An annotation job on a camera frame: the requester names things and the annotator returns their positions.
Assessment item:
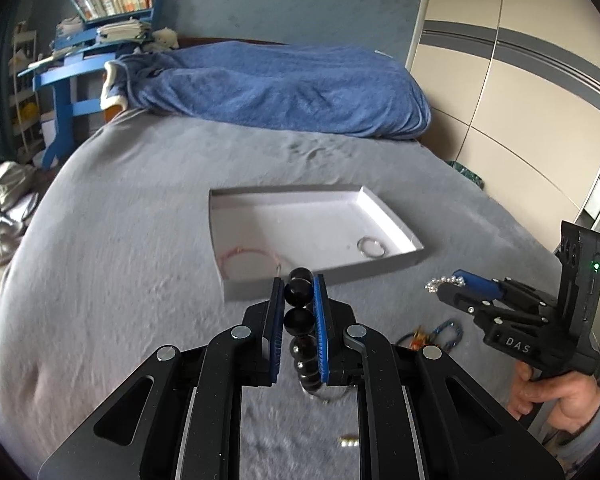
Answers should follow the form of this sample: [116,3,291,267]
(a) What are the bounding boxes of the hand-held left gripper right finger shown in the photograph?
[314,274,566,480]

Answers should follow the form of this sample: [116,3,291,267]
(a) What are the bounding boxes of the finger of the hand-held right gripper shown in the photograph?
[436,282,552,332]
[451,270,561,311]

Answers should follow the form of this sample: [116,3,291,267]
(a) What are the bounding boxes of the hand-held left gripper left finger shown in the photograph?
[37,275,287,480]

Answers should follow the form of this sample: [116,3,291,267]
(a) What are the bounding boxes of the black bead bracelet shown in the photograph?
[284,267,326,393]

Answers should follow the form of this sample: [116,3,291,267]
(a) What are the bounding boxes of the white pearl bracelet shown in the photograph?
[424,274,462,295]

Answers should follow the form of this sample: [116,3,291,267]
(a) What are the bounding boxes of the blue beaded bracelet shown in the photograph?
[430,319,463,351]

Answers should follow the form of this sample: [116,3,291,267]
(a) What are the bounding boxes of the white cardboard tray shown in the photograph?
[209,185,424,303]

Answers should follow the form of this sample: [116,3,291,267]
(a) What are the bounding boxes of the person's right hand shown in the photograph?
[509,360,600,433]

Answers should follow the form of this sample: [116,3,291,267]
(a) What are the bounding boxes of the double silver bangle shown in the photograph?
[357,237,386,259]

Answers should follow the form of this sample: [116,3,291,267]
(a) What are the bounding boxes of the green patterned cloth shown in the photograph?
[445,160,486,191]

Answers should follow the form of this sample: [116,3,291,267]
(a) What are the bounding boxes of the grey bed cover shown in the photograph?
[0,105,588,480]

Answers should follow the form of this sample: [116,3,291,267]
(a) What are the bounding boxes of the beige wardrobe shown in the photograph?
[405,0,600,231]

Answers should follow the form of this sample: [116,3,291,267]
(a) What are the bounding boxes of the blue fleece blanket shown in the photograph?
[102,42,431,140]

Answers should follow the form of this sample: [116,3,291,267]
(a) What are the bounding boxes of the white fleece cloth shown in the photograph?
[102,60,128,111]

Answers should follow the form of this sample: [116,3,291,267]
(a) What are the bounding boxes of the white plush toy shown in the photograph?
[140,29,178,55]

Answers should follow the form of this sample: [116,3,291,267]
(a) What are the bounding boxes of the blue wooden desk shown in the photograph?
[17,0,163,171]

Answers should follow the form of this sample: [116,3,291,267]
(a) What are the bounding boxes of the stack of papers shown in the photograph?
[95,19,153,46]

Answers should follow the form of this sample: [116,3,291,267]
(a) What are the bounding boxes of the row of books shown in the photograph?
[70,0,161,23]

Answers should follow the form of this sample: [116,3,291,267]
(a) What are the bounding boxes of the pink cord bracelet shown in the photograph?
[220,245,283,281]

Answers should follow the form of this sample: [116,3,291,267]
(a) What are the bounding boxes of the white wire rack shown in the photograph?
[7,22,43,161]

